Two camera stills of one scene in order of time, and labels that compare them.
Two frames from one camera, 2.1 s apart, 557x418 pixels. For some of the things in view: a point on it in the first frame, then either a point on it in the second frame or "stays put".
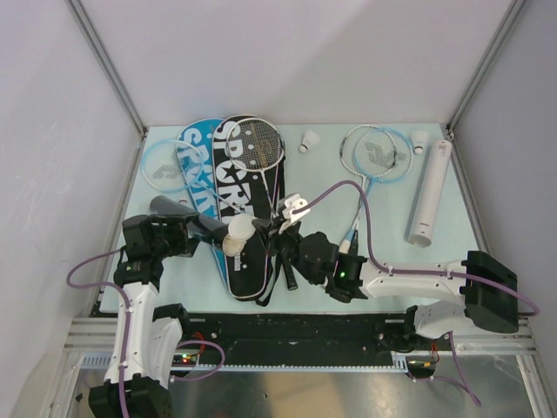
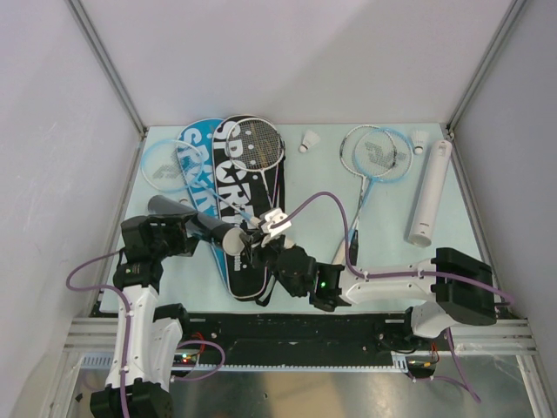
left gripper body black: x=171 y=239 stays put
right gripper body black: x=292 y=238 → x=290 y=288
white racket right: x=368 y=151 stays put
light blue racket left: x=174 y=165 stays put
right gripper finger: x=262 y=225 → x=251 y=237
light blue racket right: x=379 y=155 stays put
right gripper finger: x=274 y=247 → x=252 y=258
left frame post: x=110 y=69 stays put
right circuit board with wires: x=424 y=367 stays put
